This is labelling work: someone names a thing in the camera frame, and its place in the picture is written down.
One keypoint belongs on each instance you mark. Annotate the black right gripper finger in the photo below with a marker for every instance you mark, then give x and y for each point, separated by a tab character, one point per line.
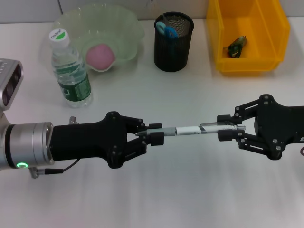
224	118
224	135

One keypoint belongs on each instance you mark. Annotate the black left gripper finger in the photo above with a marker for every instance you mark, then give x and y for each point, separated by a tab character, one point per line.
157	139
155	126

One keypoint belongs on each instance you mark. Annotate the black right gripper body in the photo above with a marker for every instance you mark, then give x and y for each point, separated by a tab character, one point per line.
280	126

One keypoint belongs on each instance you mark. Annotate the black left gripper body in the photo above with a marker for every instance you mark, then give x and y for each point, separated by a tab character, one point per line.
88	142

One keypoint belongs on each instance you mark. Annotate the clear grey pen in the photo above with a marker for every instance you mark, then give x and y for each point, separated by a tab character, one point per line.
187	130

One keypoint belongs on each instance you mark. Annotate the clear green-label water bottle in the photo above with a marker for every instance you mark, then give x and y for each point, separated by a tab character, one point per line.
73	90

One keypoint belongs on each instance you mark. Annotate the green plastic wrapper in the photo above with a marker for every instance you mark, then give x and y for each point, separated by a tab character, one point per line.
235	46

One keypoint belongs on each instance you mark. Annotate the pink peach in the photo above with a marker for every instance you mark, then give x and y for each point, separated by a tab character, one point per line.
99	57

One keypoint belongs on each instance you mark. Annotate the blue capped scissors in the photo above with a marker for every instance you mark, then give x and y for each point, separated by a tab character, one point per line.
170	32

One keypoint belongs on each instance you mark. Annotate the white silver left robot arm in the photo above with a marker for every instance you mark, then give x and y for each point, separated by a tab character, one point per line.
28	147

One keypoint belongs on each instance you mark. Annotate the black mesh pen holder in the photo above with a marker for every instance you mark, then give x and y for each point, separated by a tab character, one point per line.
171	57

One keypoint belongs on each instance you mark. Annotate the translucent green fruit plate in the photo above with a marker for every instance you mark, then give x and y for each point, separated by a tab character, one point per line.
114	31

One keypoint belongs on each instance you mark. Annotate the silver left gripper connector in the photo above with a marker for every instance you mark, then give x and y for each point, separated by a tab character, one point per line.
73	120

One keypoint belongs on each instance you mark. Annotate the yellow plastic bin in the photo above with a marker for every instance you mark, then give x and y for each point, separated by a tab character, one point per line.
249	64

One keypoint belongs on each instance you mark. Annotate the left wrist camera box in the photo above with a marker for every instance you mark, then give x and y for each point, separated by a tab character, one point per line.
9	83

